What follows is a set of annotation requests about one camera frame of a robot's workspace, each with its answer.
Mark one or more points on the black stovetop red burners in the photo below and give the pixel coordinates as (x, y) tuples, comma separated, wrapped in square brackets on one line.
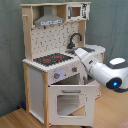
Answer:
[(52, 59)]

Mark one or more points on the wooden toy kitchen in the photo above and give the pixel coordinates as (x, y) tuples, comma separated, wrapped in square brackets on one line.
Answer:
[(46, 40)]

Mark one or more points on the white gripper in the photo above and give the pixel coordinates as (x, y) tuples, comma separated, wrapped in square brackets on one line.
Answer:
[(90, 62)]

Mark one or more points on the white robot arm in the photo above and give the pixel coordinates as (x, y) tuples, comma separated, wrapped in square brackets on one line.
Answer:
[(113, 75)]

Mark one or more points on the black toy faucet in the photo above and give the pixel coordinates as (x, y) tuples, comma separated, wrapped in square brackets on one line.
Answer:
[(74, 40)]

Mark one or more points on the grey toy sink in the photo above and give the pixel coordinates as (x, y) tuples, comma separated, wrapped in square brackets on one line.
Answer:
[(72, 51)]

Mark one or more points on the oven knob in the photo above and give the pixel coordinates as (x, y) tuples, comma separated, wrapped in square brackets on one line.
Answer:
[(56, 75), (74, 69)]

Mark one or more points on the white oven door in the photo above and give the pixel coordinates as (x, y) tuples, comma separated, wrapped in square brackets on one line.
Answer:
[(71, 104)]

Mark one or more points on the grey range hood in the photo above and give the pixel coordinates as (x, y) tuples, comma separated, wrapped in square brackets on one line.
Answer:
[(48, 18)]

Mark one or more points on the white toy microwave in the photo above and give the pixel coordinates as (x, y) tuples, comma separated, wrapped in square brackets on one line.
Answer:
[(78, 11)]

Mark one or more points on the left oven knob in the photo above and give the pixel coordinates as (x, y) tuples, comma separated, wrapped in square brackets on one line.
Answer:
[(56, 75)]

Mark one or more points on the right oven knob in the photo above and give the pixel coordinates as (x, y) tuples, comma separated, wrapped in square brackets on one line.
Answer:
[(74, 69)]

